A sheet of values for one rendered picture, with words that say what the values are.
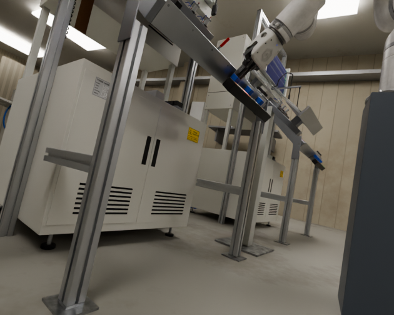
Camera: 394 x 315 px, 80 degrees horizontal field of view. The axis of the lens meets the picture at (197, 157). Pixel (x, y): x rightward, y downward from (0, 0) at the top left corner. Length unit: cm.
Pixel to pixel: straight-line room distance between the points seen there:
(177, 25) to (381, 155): 72
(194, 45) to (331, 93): 399
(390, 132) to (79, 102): 97
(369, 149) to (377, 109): 13
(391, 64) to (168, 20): 75
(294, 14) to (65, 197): 91
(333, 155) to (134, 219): 370
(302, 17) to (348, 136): 362
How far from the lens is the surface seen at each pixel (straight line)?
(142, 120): 98
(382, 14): 123
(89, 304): 64
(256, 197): 138
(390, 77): 105
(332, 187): 427
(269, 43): 88
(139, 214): 104
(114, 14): 141
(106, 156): 55
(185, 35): 75
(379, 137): 93
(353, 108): 455
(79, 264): 59
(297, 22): 90
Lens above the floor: 31
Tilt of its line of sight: 5 degrees up
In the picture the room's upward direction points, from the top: 11 degrees clockwise
